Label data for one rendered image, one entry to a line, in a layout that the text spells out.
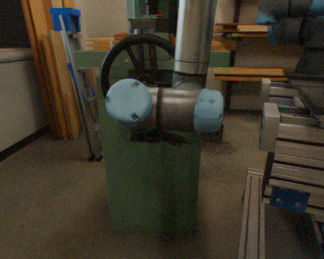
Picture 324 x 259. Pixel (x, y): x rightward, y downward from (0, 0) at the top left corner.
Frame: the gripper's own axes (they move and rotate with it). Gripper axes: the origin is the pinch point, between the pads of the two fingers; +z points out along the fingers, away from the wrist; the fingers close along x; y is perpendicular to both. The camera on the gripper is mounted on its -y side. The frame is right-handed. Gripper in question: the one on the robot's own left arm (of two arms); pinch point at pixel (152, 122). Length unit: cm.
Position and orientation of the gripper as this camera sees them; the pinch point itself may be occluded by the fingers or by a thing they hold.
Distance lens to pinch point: 70.2
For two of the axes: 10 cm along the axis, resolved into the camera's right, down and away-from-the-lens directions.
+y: -0.7, 9.9, -1.3
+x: 10.0, 0.6, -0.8
